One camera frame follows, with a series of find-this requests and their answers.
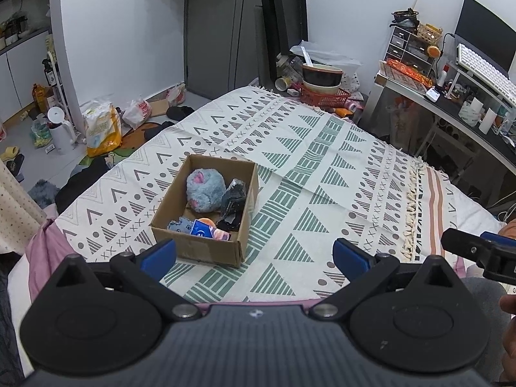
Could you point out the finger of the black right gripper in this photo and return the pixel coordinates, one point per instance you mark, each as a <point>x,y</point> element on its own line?
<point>467,246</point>

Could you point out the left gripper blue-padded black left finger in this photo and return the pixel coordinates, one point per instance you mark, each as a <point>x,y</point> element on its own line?
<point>141,276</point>

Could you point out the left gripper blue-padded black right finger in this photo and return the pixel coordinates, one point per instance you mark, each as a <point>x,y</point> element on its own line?
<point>367,275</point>

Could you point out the hamburger plush toy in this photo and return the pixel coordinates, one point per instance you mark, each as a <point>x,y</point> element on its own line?
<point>216,233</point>

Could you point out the blue tissue packet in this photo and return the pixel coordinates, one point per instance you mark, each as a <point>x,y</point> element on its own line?
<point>200,230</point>

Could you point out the person's hand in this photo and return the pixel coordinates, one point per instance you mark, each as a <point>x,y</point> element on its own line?
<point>508,305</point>

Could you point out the brown cardboard box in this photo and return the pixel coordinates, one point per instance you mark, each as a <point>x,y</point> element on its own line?
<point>174,205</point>

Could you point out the grey fluffy plush toy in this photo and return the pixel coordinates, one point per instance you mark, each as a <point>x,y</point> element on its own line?
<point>204,190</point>

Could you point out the white desk with shelves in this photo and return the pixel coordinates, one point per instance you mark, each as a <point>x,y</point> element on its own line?
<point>389,78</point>

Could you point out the yellow white bag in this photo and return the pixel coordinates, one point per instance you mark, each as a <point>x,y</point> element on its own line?
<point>103,127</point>

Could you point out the white kettle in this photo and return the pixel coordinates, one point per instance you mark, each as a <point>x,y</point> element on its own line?
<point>61,130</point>

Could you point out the white red plastic bag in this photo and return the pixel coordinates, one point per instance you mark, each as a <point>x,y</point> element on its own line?
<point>137,113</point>

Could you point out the red plastic basket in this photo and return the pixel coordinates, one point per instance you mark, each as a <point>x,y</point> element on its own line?
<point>315,99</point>

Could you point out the white keyboard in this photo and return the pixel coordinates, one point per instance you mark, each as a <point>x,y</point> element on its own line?
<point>480,68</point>

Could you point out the black cream bowl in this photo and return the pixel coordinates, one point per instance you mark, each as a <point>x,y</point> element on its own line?
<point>322,79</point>

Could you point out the orange round toy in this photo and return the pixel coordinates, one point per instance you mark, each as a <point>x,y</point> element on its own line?
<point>433,51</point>

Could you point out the small drawer organizer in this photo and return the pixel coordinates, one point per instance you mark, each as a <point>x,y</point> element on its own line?
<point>409,49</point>

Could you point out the black monitor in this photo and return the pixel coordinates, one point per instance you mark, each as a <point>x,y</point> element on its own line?
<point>488,33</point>

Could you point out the dark grey cabinet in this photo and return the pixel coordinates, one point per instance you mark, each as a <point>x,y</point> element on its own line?
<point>230,43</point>

